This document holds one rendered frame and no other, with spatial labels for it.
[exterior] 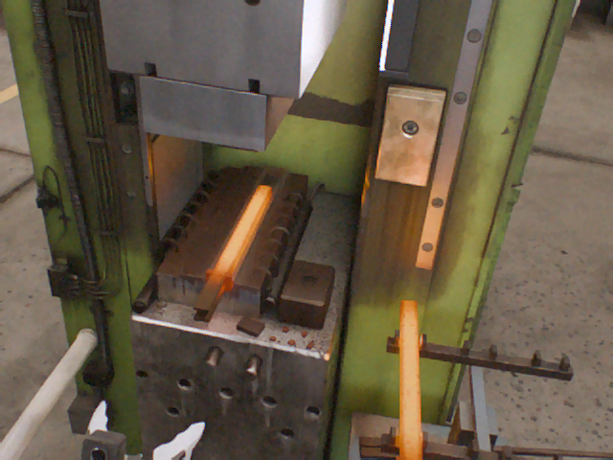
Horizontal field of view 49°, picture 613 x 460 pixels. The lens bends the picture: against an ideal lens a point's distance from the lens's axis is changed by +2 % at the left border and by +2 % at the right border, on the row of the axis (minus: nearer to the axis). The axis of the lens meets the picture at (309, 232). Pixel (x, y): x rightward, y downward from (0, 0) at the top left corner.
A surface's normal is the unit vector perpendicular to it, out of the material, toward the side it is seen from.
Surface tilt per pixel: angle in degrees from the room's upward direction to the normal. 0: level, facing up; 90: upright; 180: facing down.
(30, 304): 0
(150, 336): 90
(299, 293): 0
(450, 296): 90
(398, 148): 90
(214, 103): 90
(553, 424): 0
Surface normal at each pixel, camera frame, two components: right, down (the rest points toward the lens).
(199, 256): 0.07, -0.81
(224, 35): -0.21, 0.55
